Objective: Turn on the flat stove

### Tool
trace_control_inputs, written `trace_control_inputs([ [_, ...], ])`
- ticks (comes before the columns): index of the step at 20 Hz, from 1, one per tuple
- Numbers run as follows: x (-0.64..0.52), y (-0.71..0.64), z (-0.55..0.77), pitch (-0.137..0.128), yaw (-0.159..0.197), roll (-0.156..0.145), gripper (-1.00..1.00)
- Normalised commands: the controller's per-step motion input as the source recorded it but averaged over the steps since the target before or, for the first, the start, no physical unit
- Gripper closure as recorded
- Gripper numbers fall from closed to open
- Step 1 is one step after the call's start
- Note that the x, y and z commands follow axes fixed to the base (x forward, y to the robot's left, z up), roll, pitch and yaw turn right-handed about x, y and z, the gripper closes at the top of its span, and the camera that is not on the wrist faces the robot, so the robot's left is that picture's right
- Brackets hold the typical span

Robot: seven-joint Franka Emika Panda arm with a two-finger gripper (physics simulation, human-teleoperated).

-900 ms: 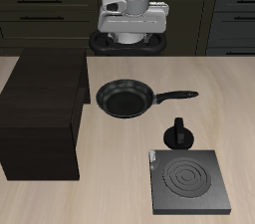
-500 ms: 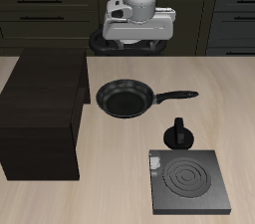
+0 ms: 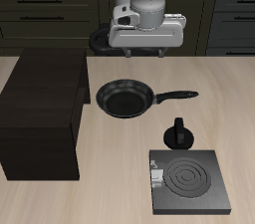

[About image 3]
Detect dark grey flat stove plate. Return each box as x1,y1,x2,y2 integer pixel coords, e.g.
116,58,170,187
147,148,232,216

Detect black frying pan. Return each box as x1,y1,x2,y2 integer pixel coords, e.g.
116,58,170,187
95,79,200,119

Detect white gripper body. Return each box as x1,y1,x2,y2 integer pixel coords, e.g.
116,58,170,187
108,14,187,49

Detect dark kitchen cupboards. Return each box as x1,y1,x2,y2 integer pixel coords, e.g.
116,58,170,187
0,0,255,58

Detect round black stove knob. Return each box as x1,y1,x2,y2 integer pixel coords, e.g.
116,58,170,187
162,116,196,151

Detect dark wooden cabinet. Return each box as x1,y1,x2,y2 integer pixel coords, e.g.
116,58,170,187
0,47,92,182

